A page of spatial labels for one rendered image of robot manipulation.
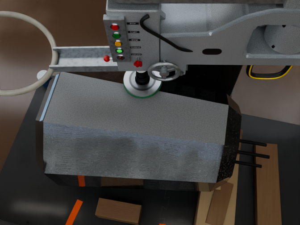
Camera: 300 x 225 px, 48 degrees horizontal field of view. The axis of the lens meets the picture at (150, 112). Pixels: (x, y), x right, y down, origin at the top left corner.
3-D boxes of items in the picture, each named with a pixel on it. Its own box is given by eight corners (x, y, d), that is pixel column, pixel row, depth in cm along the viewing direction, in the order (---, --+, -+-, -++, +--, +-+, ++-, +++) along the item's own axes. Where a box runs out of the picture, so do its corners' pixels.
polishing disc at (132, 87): (153, 59, 194) (153, 58, 192) (167, 89, 185) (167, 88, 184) (118, 71, 191) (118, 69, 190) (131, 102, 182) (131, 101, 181)
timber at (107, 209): (97, 217, 237) (94, 214, 226) (102, 200, 242) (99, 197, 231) (139, 225, 234) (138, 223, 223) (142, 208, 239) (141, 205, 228)
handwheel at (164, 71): (180, 64, 160) (181, 46, 147) (180, 83, 156) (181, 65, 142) (148, 64, 161) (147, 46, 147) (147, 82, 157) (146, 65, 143)
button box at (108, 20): (131, 57, 150) (124, 14, 124) (130, 62, 149) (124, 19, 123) (113, 57, 151) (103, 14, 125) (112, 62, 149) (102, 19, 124)
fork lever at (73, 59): (186, 44, 173) (187, 38, 168) (187, 77, 165) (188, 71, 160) (56, 47, 178) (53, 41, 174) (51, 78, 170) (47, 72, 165)
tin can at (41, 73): (56, 81, 285) (51, 73, 273) (47, 90, 282) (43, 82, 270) (47, 76, 287) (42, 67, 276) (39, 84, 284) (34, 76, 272)
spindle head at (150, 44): (192, 38, 170) (202, -34, 129) (193, 75, 161) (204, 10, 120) (121, 37, 171) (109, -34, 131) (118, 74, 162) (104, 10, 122)
